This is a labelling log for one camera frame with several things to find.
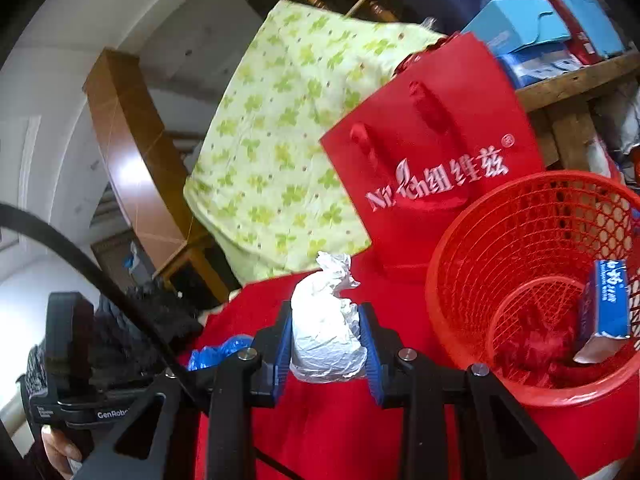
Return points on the light blue cardboard box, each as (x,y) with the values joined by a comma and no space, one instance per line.
(515,20)

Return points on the blue plastic wrapper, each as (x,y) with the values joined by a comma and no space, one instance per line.
(220,350)

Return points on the white plastic bag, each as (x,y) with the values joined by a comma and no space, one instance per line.
(325,330)

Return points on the blue and white flat box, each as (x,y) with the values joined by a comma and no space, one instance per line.
(542,65)

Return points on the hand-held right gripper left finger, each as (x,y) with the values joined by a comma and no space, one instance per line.
(286,340)

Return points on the green floral cloth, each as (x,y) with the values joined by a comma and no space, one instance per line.
(280,135)

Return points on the red paper gift bag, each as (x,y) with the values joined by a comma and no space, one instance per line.
(440,125)

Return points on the red tablecloth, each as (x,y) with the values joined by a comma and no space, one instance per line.
(325,425)

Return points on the wooden shelf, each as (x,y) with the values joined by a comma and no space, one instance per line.
(570,90)

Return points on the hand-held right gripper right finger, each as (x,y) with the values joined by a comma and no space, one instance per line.
(372,360)

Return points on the black fuzzy cloth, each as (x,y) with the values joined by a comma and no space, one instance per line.
(160,310)

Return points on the red plastic mesh basket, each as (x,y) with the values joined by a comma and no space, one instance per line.
(465,270)

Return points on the brown wooden cabinet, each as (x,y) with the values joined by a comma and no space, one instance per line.
(135,150)

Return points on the blue and white carton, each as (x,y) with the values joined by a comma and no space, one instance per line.
(607,305)

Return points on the grey speckled cloth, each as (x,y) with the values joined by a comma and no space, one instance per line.
(35,372)

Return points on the person's left hand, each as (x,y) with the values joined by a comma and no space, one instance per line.
(57,452)

